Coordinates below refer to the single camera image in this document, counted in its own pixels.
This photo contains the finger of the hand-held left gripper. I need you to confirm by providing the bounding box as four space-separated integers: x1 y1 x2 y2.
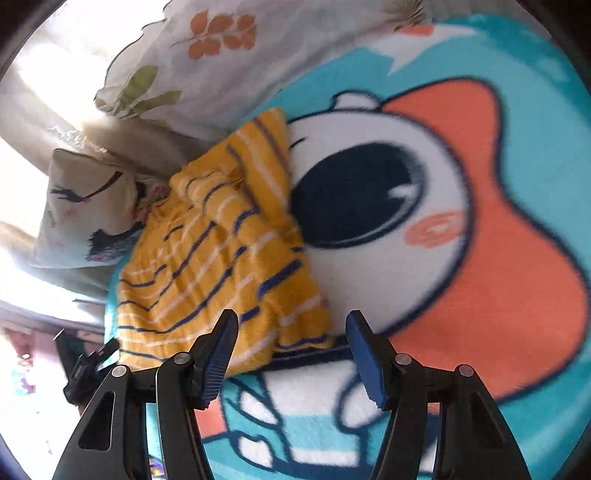
64 338 122 408

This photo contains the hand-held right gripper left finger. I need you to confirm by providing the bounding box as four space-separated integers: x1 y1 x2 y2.
52 308 240 480

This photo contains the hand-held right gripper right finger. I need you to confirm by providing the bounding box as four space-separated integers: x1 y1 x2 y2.
345 310 520 480

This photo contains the yellow striped sweater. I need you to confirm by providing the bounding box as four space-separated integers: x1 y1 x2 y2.
117 107 339 376

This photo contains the beige bird print cushion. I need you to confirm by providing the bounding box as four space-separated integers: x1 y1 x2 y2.
28 148 160 269

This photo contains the teal cartoon printed blanket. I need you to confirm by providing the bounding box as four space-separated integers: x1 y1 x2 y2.
105 13 591 480

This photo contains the white leaf print pillow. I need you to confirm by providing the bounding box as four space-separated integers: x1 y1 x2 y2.
95 0 437 141

